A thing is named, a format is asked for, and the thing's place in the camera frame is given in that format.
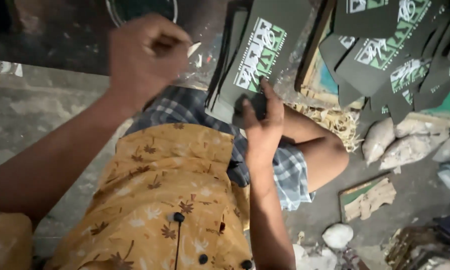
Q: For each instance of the pile of pale wood shavings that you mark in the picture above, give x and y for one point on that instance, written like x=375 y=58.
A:
x=337 y=123

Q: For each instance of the stack of dark printed bags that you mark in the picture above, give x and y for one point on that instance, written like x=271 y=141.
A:
x=255 y=41

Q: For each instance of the yellow leaf-print shirt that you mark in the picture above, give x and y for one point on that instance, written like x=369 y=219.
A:
x=153 y=202

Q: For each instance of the person's bare knee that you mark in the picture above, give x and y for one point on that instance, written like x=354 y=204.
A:
x=318 y=150

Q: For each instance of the crumpled white cloth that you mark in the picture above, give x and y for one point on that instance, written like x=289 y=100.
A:
x=337 y=236

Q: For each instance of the white filled sack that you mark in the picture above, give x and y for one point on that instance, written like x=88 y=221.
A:
x=412 y=146
x=376 y=140

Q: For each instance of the person's left hand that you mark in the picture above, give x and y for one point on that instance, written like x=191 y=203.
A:
x=142 y=56

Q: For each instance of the heap of dirty clutter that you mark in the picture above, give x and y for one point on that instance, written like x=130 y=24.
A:
x=427 y=243

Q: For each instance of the green screen frame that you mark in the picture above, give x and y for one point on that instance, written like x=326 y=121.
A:
x=448 y=103

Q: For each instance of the person's left fingers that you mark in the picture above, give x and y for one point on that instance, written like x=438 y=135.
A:
x=172 y=48

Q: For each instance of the small frame with torn cardboard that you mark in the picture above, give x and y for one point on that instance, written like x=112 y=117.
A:
x=367 y=198

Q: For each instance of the wooden screen printing frame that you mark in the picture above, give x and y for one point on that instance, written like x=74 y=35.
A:
x=314 y=78

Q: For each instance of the small white stick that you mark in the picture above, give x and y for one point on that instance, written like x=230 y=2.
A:
x=193 y=48

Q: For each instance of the heap of dark printed bags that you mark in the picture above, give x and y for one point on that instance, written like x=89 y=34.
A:
x=389 y=48

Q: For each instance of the person's right hand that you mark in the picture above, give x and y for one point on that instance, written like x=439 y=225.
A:
x=264 y=129

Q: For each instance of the round dark metal-rimmed bowl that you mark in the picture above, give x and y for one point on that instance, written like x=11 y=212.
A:
x=142 y=9

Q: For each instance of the blue checked lungi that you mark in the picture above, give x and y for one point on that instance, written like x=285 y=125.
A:
x=195 y=108

